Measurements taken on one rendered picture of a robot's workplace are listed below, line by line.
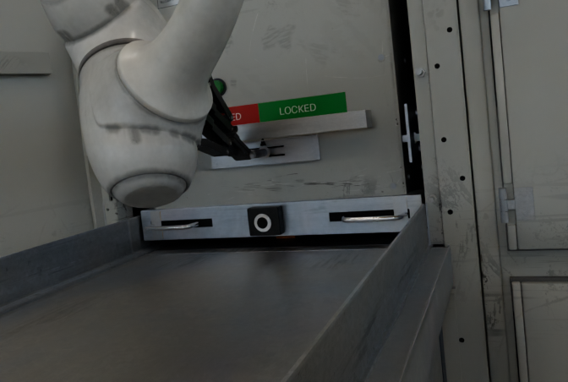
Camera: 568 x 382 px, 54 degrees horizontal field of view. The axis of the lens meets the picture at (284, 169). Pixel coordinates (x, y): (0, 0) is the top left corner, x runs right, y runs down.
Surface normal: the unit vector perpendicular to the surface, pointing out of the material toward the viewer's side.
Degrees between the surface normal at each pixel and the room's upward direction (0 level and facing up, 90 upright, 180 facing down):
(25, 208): 90
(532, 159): 90
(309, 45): 90
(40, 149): 90
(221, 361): 0
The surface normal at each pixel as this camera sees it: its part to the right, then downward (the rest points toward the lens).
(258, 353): -0.11, -0.99
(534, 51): -0.36, 0.11
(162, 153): 0.48, -0.05
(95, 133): -0.63, -0.18
